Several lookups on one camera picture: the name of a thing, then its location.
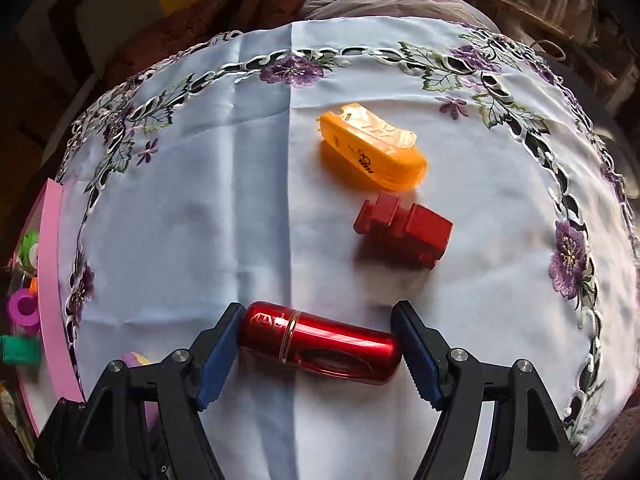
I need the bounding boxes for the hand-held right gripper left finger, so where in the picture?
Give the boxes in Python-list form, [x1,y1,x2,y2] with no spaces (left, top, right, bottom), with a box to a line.
[34,302,247,480]

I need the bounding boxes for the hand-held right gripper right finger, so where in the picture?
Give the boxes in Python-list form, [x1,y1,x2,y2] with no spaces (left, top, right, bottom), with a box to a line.
[391,300,573,480]

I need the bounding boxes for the red metallic cylinder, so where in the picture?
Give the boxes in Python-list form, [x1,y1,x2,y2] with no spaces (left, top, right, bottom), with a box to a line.
[236,301,403,387]

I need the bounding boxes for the pink plastic bin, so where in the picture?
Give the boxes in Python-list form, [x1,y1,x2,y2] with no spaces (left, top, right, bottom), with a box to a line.
[0,177,161,441]

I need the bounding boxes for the green plastic block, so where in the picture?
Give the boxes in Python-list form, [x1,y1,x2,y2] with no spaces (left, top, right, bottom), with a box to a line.
[0,335,41,365]

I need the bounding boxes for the magenta plastic spool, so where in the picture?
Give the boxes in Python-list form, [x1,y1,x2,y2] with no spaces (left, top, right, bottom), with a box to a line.
[7,288,40,331]

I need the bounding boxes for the red plastic block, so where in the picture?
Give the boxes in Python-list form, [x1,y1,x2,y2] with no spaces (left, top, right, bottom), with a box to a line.
[353,192,454,268]

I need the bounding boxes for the white embroidered tablecloth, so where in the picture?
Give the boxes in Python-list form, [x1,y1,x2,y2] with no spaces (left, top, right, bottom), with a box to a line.
[55,16,633,480]

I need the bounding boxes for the orange plastic case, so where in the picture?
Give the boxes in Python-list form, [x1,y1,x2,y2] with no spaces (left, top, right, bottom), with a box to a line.
[318,101,429,192]

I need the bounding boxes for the wicker basket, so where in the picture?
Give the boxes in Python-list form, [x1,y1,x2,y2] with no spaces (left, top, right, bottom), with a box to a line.
[575,405,640,480]

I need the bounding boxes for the brown blanket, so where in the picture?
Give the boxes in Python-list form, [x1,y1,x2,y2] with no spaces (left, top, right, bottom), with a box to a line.
[102,0,321,91]

